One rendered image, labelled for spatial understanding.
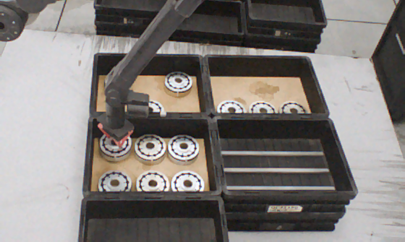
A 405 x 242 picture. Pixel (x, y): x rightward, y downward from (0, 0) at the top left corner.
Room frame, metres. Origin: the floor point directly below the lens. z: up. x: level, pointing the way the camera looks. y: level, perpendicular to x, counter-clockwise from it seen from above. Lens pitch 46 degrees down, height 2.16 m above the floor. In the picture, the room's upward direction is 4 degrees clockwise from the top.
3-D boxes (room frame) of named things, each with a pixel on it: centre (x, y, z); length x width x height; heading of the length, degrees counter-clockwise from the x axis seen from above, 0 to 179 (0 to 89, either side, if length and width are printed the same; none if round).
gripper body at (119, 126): (0.98, 0.13, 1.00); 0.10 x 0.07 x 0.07; 50
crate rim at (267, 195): (0.95, -0.39, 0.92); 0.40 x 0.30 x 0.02; 95
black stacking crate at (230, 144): (0.95, -0.39, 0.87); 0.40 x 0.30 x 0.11; 95
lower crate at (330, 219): (0.95, -0.39, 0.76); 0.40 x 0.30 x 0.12; 95
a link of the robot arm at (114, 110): (0.98, 0.12, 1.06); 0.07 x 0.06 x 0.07; 89
